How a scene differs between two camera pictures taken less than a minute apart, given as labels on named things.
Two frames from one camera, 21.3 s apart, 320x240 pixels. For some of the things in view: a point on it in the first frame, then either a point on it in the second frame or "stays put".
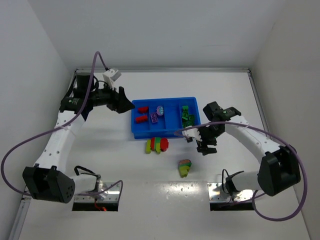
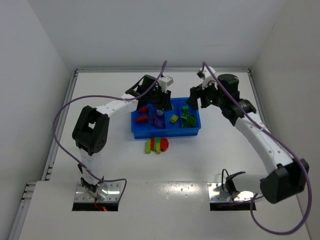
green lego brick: (185, 108) stays put
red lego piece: (144, 109) stays put
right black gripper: (206, 142) to (195, 92)
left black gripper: (116, 99) to (161, 95)
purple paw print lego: (160, 110) stays put
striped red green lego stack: (157, 144) stays put
